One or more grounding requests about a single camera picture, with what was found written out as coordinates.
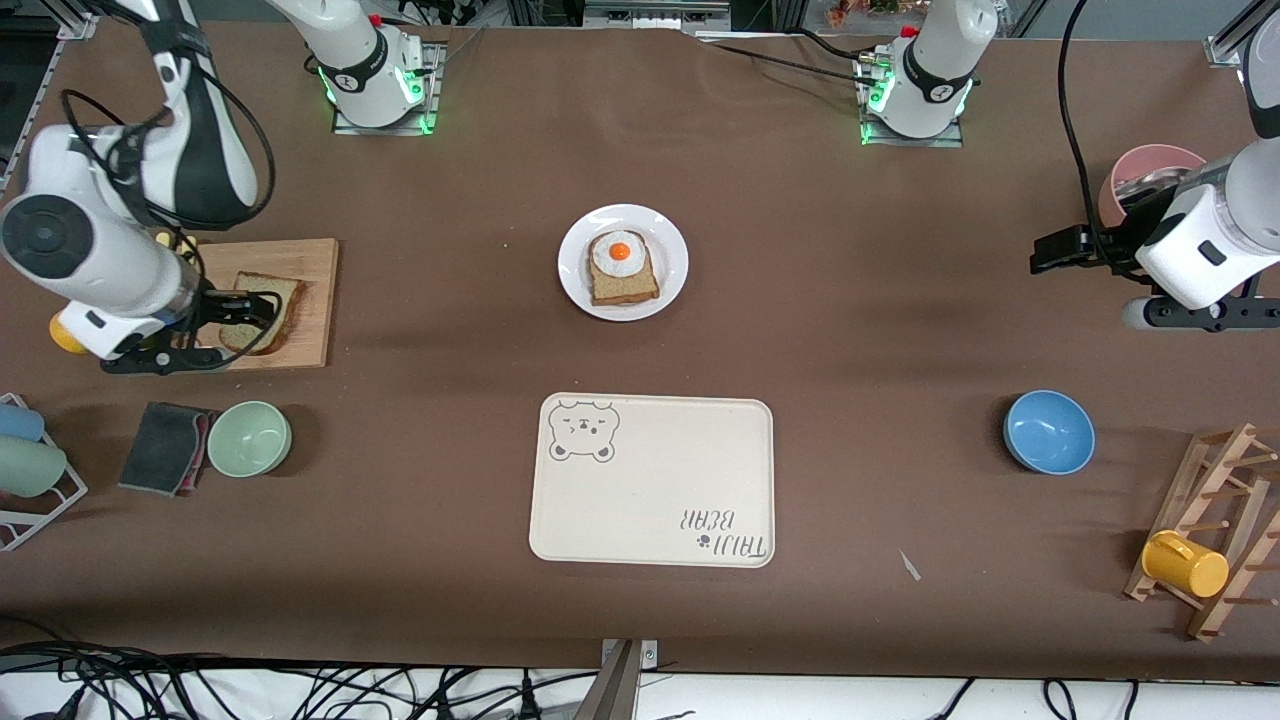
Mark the plain brown bread slice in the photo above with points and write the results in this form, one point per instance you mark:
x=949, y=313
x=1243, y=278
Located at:
x=245, y=345

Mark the yellow mug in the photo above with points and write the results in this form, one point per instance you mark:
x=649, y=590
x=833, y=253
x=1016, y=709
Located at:
x=1185, y=565

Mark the metal table edge bracket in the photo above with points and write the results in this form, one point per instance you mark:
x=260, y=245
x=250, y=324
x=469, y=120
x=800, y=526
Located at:
x=618, y=690

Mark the wooden peg drying rack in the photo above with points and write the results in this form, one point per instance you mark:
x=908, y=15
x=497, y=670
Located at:
x=1215, y=450

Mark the pale green cup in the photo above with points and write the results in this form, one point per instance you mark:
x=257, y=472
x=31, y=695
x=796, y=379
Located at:
x=28, y=467

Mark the small white tape scrap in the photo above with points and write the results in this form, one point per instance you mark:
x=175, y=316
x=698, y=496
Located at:
x=909, y=566

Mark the light blue cup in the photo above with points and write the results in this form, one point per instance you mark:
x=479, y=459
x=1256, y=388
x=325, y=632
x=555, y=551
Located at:
x=18, y=422

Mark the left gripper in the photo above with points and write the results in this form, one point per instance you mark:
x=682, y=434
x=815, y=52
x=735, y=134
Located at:
x=1112, y=246

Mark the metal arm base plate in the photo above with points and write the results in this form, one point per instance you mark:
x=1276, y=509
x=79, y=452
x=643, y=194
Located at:
x=915, y=142
x=431, y=95

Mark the cream bear print tray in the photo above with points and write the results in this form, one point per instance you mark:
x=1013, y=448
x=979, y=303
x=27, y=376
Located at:
x=650, y=480

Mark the wooden cutting board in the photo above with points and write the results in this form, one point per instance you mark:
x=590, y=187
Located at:
x=315, y=340

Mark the fried egg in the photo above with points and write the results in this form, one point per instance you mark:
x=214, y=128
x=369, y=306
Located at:
x=620, y=250

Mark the yellow lemon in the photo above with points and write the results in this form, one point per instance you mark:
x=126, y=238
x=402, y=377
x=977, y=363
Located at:
x=62, y=340

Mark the grey folded cloth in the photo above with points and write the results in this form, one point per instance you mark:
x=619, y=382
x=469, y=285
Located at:
x=160, y=448

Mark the white round plate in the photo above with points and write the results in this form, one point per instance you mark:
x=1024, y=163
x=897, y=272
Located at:
x=572, y=265

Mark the pink ribbed bowl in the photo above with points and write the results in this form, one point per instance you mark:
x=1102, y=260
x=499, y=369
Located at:
x=1150, y=158

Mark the grey metal frame box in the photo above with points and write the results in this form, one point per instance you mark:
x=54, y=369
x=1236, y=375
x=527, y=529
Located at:
x=650, y=15

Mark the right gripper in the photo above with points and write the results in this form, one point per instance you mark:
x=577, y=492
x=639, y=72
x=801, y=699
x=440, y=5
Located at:
x=207, y=305

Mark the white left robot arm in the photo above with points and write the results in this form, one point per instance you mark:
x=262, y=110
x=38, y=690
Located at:
x=930, y=85

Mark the blue bowl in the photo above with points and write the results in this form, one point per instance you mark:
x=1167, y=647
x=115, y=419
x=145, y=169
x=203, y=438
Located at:
x=1048, y=432

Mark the pale green bowl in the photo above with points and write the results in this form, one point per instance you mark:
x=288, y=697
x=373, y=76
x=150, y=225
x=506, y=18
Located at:
x=249, y=439

